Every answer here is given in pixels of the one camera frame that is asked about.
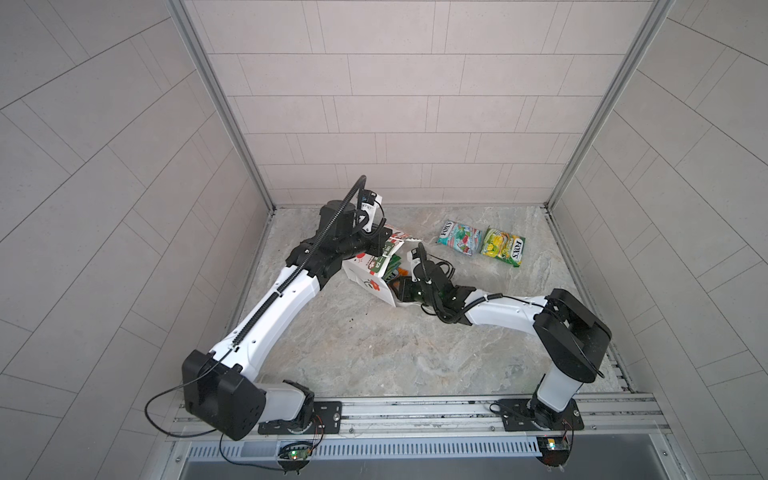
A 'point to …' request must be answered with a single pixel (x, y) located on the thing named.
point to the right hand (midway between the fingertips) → (390, 285)
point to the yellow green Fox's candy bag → (505, 247)
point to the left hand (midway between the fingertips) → (397, 228)
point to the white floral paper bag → (369, 272)
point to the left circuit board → (294, 455)
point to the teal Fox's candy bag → (459, 236)
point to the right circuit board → (555, 450)
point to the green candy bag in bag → (394, 264)
